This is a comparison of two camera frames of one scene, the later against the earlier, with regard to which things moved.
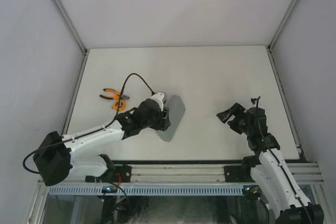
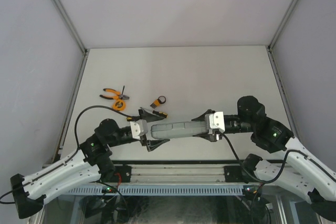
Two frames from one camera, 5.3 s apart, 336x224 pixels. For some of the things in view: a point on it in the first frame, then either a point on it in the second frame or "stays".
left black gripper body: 159,121 → 143,139
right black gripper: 238,110 → 211,136
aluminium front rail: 305,173 stays
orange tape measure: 122,105 stays
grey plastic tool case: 176,109 → 179,129
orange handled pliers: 117,96 stays
